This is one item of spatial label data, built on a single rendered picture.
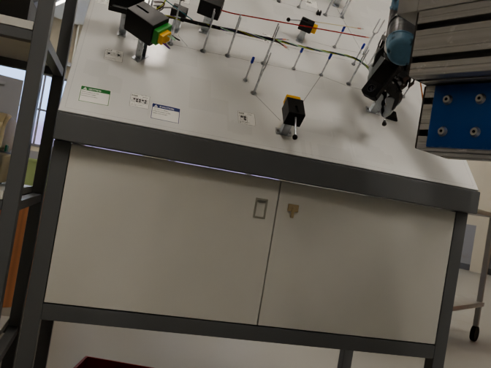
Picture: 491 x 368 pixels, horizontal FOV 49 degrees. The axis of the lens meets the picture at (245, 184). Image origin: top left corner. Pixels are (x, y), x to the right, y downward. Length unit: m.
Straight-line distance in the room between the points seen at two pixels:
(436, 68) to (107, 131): 0.84
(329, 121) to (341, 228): 0.32
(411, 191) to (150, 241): 0.73
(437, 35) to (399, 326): 1.06
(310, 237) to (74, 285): 0.63
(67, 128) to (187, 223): 0.38
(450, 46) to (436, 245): 1.00
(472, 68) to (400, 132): 1.00
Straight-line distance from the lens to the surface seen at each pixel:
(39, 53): 1.38
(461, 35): 0.75
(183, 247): 1.41
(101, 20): 1.68
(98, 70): 1.49
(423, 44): 0.77
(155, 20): 1.46
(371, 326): 1.62
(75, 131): 1.35
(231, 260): 1.44
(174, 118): 1.40
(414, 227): 1.63
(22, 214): 2.87
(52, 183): 1.39
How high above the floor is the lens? 0.74
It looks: 1 degrees up
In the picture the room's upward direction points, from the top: 10 degrees clockwise
